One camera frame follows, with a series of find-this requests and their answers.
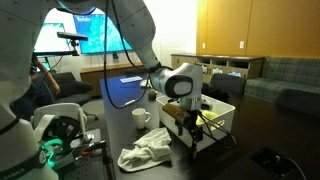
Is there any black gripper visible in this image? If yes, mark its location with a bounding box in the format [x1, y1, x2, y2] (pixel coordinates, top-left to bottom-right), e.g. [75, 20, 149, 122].
[174, 110, 205, 161]

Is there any yellow-green towel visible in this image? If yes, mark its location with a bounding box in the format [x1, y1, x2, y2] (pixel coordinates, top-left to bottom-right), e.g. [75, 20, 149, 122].
[195, 110, 225, 132]

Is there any white towel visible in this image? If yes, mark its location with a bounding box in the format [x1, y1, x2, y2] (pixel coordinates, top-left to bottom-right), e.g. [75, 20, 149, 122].
[117, 128, 173, 173]

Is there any white plastic basket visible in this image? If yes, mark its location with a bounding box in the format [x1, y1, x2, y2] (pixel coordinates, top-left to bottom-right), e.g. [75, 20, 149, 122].
[155, 93, 236, 153]

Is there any white mug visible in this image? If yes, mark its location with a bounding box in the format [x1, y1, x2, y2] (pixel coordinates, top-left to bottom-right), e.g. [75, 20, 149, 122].
[131, 107, 152, 130]

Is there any small grey cylinder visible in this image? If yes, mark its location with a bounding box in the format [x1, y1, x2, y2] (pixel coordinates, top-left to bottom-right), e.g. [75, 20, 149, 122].
[147, 89, 158, 101]

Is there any wooden shelf cabinet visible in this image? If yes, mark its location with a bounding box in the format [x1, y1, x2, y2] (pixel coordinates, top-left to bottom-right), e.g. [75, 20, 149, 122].
[170, 53, 266, 84]

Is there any white keyboard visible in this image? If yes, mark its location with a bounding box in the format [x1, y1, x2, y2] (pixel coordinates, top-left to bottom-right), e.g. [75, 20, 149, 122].
[119, 75, 144, 84]

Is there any green plaid couch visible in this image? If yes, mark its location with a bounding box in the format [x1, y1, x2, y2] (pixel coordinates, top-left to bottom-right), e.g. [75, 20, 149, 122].
[244, 55, 320, 116]

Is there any low wooden credenza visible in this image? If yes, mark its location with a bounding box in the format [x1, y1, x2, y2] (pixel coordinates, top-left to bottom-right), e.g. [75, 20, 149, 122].
[79, 61, 157, 98]

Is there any black swivel office chair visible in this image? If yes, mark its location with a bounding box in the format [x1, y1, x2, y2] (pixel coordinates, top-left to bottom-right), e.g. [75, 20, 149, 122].
[49, 71, 100, 122]

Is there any seated person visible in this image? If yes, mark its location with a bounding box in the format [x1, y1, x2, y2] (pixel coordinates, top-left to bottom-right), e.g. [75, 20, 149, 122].
[11, 54, 62, 120]

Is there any small background screen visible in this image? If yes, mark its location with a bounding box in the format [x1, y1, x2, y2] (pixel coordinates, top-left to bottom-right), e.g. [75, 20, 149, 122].
[41, 61, 52, 72]

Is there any cyan monitor screen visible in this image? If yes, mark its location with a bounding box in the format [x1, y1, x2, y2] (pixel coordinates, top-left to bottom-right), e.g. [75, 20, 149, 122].
[33, 22, 68, 54]

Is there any black table cable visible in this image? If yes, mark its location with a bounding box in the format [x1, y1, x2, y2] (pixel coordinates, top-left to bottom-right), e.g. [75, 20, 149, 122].
[283, 156, 308, 180]

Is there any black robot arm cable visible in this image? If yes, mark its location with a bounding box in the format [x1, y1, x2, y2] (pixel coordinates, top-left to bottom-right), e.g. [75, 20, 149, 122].
[102, 0, 238, 149]

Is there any large wall TV screen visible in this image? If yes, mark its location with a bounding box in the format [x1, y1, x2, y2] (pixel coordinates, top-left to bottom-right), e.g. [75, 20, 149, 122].
[72, 13, 133, 55]

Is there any black camera stand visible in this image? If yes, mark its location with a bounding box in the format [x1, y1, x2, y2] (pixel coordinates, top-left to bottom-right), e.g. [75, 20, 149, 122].
[33, 39, 81, 58]

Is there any black stereo camera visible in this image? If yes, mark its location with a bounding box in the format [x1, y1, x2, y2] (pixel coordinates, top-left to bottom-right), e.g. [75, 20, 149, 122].
[56, 31, 89, 42]

